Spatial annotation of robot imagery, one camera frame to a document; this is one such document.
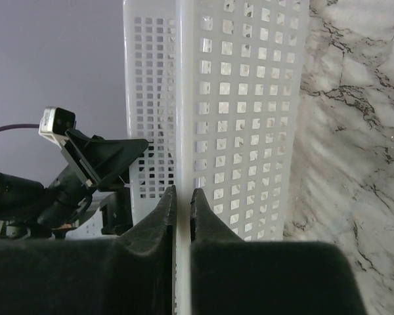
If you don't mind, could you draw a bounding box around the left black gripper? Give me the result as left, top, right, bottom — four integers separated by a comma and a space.
44, 128, 148, 210

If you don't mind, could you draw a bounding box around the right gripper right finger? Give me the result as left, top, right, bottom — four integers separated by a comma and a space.
190, 188, 366, 314

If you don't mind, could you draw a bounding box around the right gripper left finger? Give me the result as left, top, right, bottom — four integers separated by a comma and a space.
0, 186, 177, 314

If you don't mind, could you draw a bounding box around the white perforated plastic basket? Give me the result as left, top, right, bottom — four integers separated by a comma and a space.
123, 1, 309, 314

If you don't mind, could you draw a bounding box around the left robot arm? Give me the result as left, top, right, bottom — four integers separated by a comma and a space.
0, 128, 149, 240

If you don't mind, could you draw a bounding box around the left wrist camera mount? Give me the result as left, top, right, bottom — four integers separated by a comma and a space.
38, 107, 76, 148

